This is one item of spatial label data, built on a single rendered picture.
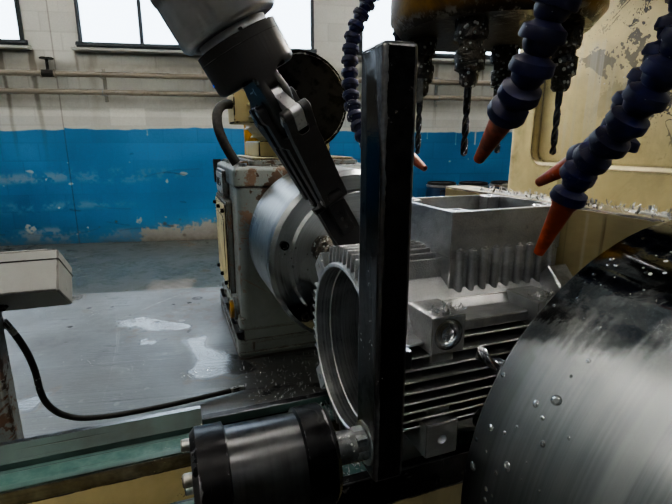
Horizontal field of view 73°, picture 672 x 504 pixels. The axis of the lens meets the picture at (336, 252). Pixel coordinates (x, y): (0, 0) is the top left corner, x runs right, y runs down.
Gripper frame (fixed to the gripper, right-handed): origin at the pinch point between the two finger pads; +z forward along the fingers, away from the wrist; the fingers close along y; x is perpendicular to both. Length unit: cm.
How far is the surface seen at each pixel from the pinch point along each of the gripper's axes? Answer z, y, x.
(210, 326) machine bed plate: 22, 56, 25
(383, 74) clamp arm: -13.4, -20.8, -0.9
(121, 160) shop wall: -24, 563, 66
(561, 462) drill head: 0.4, -31.9, 4.5
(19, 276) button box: -11.5, 14.1, 31.1
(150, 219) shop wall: 52, 558, 80
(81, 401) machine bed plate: 11, 32, 44
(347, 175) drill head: -0.6, 15.2, -7.7
